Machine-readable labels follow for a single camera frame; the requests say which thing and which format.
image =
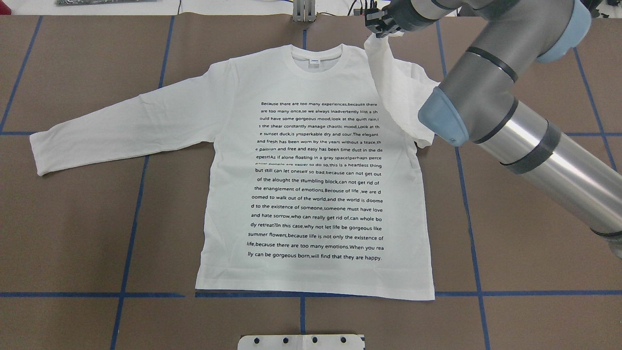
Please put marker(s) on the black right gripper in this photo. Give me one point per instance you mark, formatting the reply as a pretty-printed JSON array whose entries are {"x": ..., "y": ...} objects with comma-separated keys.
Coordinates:
[{"x": 391, "y": 22}]

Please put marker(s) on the white long-sleeve printed shirt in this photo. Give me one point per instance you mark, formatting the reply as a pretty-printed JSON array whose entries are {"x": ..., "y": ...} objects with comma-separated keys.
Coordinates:
[{"x": 314, "y": 186}]

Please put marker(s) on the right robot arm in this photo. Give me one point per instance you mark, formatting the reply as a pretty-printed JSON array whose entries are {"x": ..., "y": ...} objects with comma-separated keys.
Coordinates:
[{"x": 474, "y": 101}]

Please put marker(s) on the grey aluminium frame post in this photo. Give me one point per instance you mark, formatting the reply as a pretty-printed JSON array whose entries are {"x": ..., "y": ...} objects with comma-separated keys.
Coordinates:
[{"x": 304, "y": 10}]

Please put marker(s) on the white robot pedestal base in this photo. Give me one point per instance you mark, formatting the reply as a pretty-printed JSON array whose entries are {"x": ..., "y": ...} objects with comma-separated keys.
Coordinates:
[{"x": 302, "y": 342}]

